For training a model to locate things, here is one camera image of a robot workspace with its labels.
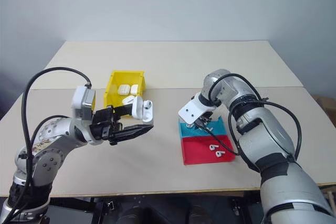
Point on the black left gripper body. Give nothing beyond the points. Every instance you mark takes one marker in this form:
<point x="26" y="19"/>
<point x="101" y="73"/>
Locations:
<point x="101" y="124"/>

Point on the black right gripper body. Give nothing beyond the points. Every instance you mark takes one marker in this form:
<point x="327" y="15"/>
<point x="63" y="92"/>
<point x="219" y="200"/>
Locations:
<point x="206" y="117"/>

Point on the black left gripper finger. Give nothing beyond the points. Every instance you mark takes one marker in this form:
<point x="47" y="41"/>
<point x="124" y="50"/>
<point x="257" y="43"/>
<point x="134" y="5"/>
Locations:
<point x="123" y="110"/>
<point x="131" y="131"/>

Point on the white earbud case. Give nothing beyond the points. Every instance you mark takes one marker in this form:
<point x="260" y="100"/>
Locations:
<point x="134" y="89"/>
<point x="128" y="100"/>
<point x="124" y="89"/>
<point x="139" y="111"/>

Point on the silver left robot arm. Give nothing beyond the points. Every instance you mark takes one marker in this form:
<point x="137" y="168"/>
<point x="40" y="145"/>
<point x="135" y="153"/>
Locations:
<point x="47" y="155"/>

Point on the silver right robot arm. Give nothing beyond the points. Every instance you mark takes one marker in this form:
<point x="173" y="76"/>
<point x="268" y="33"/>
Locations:
<point x="273" y="140"/>

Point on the closed white earbud case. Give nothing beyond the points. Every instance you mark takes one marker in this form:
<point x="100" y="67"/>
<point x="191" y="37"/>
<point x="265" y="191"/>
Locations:
<point x="124" y="89"/>
<point x="134" y="89"/>
<point x="128" y="100"/>

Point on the yellow plastic bin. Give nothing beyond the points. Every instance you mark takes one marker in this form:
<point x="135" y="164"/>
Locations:
<point x="111" y="95"/>

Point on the white earbud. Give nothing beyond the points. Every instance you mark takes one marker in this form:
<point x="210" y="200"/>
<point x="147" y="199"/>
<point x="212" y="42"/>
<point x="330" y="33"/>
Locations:
<point x="213" y="147"/>
<point x="209" y="129"/>
<point x="188" y="125"/>
<point x="220" y="154"/>
<point x="147" y="103"/>

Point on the teal and red tray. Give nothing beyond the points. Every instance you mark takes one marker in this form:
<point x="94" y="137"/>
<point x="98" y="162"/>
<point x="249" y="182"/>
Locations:
<point x="199" y="150"/>

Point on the brown wooden furniture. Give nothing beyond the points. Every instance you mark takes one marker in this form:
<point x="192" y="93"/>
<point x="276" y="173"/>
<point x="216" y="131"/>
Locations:
<point x="326" y="111"/>

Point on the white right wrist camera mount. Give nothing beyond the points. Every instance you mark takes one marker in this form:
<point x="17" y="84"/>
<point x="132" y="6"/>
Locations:
<point x="194" y="108"/>

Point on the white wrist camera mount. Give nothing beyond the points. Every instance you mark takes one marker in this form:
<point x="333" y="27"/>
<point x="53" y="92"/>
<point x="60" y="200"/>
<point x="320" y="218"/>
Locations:
<point x="81" y="102"/>
<point x="194" y="108"/>

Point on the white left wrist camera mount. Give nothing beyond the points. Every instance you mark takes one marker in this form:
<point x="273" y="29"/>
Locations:
<point x="81" y="102"/>

